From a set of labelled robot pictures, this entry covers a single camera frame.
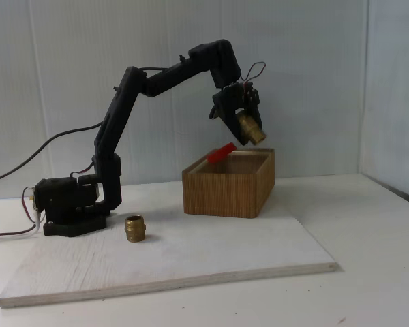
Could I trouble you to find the white painted plywood board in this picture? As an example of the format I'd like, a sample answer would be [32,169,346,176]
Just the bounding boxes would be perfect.
[0,217,337,309]

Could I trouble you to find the black power cable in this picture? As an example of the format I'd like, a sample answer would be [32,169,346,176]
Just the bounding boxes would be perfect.
[0,122,103,187]

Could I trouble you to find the brass threaded pipe nipple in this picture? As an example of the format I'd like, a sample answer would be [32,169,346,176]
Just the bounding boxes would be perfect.
[124,215,148,243]

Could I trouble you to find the red brown servo wires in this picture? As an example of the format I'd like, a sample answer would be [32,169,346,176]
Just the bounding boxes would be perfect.
[240,61,267,84]

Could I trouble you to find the slatted wooden box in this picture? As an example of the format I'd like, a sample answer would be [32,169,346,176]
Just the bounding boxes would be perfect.
[182,146,276,219]

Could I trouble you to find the brass ball valve red handle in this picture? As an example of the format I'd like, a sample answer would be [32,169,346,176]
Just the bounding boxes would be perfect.
[206,110,267,164]

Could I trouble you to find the red and white base wires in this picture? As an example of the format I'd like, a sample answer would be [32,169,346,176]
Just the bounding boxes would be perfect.
[0,185,44,245]

